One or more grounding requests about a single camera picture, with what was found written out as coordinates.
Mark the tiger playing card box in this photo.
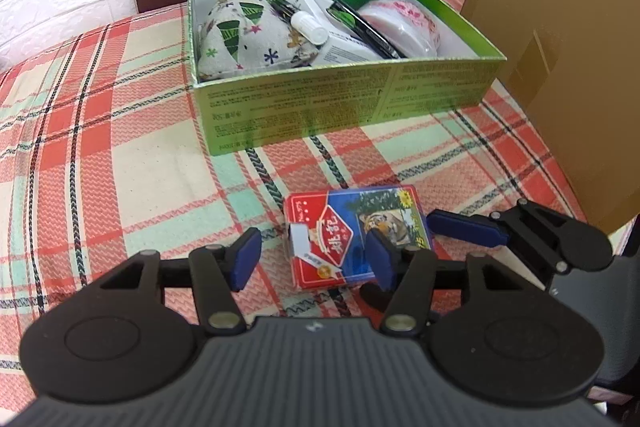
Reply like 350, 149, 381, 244
284, 185, 431, 291

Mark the cotton pads plastic bag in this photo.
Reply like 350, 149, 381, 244
358, 0, 440, 58

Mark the patterned fabric pouch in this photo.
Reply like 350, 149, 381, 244
196, 0, 319, 81

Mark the white bottle blue cap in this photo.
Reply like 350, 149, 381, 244
291, 11, 329, 46

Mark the black marker green cap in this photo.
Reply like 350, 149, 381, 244
267, 0, 298, 25

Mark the plaid bed blanket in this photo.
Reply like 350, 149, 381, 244
1, 4, 582, 418

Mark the green cardboard box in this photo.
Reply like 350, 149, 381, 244
188, 0, 506, 155

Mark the white HP box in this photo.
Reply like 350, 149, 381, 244
288, 0, 381, 67

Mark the brown cardboard sheet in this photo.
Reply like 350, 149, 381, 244
462, 0, 639, 233

